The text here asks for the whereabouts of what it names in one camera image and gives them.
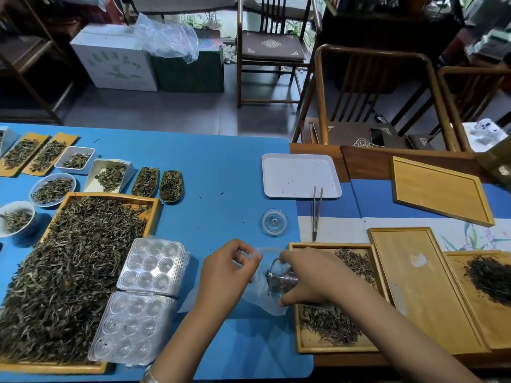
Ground bamboo tray with dark tea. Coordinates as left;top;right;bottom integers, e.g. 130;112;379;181
443;251;511;352

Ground blue table mat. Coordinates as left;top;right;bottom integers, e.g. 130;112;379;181
0;123;315;382

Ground blue white floral table runner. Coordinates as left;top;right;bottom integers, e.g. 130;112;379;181
296;178;511;252

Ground pile of light tea leaves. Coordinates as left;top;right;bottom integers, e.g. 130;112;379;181
300;249;377;347

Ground wooden chair with patterned cushion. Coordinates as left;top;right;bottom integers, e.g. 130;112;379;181
236;0;323;109

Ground crumpled clear plastic bag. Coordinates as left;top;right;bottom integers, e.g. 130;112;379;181
133;12;200;64

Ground person's right forearm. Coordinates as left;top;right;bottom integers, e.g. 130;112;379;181
333;275;484;383

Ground small glass jar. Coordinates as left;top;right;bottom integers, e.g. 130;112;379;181
266;258;299;296

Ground clear plastic bag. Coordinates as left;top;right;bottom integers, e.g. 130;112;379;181
239;247;298;317
133;12;200;64

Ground white scoop-shaped dish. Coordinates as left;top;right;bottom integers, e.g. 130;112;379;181
83;158;137;194

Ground white angular dish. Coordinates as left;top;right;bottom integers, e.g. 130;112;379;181
0;126;19;157

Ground pale blue round dish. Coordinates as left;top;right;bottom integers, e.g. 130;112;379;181
29;172;77;208

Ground round glass lid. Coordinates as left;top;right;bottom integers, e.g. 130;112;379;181
261;208;289;238

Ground white rectangular plastic tray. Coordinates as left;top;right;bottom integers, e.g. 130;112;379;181
261;153;343;200

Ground dark wooden leaf-shaped scoop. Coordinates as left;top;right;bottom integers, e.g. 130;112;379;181
159;170;185;205
131;166;159;198

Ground flat bamboo tea scoop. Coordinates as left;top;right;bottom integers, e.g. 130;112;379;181
22;132;80;177
0;132;51;178

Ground dark green box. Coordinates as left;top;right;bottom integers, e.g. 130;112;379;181
149;29;225;94

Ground dark wooden armchair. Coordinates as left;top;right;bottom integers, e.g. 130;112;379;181
0;0;76;126

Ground wide empty bamboo tray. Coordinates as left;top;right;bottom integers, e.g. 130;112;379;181
390;156;496;228

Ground white rectangular dish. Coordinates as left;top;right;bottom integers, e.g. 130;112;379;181
53;146;96;175

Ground person's left forearm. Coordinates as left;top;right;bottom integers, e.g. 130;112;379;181
149;301;234;383

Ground wooden chair with curved back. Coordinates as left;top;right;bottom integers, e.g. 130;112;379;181
406;66;511;153
292;44;460;152

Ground dark wooden cabinet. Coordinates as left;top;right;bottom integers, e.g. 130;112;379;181
319;0;465;78

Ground clear plastic blister tray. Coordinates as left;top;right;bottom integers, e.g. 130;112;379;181
87;237;192;368

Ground large heap of tea leaves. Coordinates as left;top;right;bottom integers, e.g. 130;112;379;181
0;196;149;364

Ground small bamboo tray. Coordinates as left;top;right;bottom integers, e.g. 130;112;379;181
288;242;390;354

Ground white cardboard box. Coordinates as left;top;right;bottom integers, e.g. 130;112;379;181
69;23;159;92

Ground metal tweezers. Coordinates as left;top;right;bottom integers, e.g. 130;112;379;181
311;186;324;243

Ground large bamboo tray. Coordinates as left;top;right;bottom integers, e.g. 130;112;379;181
0;191;160;375

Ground pile of dark tea leaves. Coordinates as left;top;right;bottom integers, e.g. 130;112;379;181
464;255;511;307

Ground person's right hand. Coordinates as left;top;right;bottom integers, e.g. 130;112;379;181
278;247;362;308

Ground white plastic bag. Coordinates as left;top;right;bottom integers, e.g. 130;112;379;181
462;118;509;153

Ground white round bowl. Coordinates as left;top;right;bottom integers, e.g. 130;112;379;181
0;200;37;238

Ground long empty bamboo tray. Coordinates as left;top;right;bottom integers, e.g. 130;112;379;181
367;227;491;356

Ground person's left hand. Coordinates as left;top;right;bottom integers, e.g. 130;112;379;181
195;239;263;316

